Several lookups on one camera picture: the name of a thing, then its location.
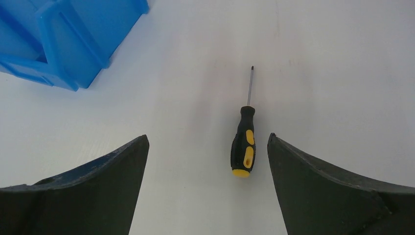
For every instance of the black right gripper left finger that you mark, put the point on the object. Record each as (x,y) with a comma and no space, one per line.
(96,198)

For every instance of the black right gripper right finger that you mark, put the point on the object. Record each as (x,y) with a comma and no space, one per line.
(319,198)

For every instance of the black yellow screwdriver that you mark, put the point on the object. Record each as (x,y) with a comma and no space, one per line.
(243,148)

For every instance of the blue plastic bin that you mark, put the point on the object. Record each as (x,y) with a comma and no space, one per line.
(63,43)

